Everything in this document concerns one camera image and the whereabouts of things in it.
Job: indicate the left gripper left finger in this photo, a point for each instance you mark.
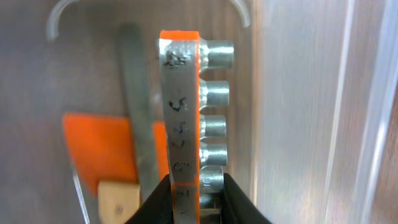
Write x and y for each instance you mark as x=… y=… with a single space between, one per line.
x=158 y=208

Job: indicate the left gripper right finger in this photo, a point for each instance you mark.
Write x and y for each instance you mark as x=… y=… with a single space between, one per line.
x=236 y=207

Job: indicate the metal file yellow black handle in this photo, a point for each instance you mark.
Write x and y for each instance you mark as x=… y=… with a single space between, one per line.
x=132 y=63

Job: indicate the socket set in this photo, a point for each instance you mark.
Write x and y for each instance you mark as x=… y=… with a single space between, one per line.
x=195 y=167

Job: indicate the orange scraper wooden handle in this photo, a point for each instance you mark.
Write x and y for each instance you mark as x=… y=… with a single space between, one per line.
x=102 y=151

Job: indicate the clear plastic container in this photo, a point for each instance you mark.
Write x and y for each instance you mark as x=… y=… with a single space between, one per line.
x=312 y=114

